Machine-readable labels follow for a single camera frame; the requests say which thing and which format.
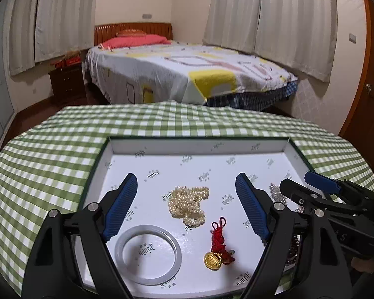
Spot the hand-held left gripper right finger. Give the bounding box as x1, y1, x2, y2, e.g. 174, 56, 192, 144
235, 172, 353, 299

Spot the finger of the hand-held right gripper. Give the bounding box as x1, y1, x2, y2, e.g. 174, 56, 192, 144
280, 178, 356, 214
304, 171, 374, 200

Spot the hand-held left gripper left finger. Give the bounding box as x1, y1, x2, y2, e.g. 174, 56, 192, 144
24, 172, 139, 299

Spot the crystal silver bracelet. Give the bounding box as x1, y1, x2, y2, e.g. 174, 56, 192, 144
269, 182, 288, 208

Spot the white jade bangle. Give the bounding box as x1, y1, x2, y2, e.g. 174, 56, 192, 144
114, 224, 183, 285

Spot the red knot gold pendant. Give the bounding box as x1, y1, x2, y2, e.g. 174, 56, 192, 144
204, 217, 237, 270

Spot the dark red bead bracelet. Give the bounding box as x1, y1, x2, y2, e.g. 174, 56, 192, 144
285, 235, 301, 267

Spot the dark green shallow box tray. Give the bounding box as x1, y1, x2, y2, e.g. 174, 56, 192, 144
70, 135, 320, 299

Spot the pearl necklace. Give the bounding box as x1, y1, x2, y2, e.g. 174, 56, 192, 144
168, 185, 211, 226

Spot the person's right hand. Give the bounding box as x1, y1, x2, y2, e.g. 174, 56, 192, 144
351, 255, 374, 274

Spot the green checked tablecloth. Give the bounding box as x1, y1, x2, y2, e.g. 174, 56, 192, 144
0, 100, 374, 296

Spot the blue plaid mattress cover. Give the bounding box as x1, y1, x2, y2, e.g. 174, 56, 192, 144
206, 79, 299, 111

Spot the brown wooden door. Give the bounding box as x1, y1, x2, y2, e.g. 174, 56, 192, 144
338, 0, 374, 175

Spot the dark wooden nightstand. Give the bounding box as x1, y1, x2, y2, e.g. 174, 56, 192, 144
48, 64, 88, 106

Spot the white patterned bedsheet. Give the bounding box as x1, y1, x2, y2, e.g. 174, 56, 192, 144
85, 39, 299, 106

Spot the white wide curtain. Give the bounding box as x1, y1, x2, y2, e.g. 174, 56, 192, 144
255, 0, 338, 83
34, 0, 99, 63

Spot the pink pillow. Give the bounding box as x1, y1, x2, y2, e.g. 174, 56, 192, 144
100, 35, 172, 50

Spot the red embroidered cushion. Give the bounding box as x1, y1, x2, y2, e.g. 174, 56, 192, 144
117, 29, 145, 37

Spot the wooden bed headboard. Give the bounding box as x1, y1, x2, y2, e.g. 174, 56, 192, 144
94, 22, 173, 46

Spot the white narrow curtain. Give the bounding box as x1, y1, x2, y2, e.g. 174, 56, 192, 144
202, 0, 264, 57
8, 0, 47, 76

